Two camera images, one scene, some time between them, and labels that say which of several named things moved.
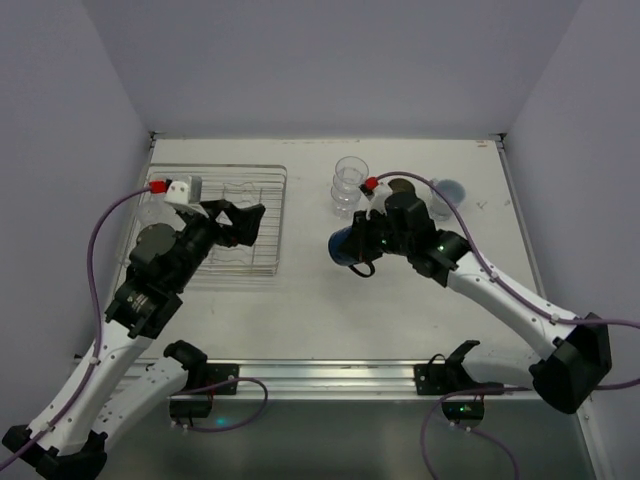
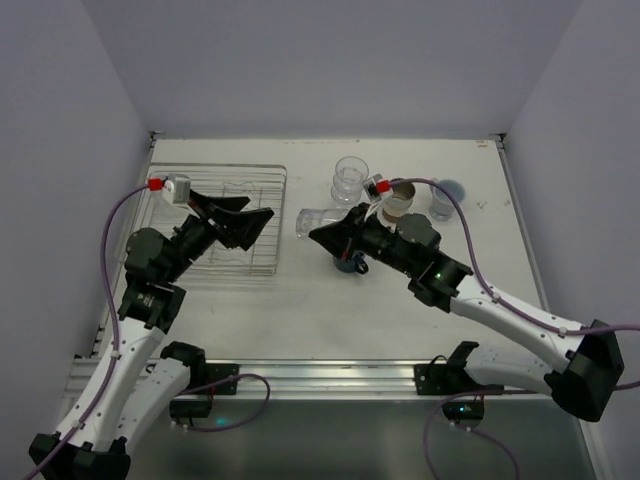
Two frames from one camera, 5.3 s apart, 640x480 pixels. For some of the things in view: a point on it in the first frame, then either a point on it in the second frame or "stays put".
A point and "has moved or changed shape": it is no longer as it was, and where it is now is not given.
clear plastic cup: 351,171 stays put
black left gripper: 216,226 stays put
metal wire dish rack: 263,186 stays put
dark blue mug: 343,250 has moved or changed shape
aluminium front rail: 336,379 stays put
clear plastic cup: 344,201 to 310,219
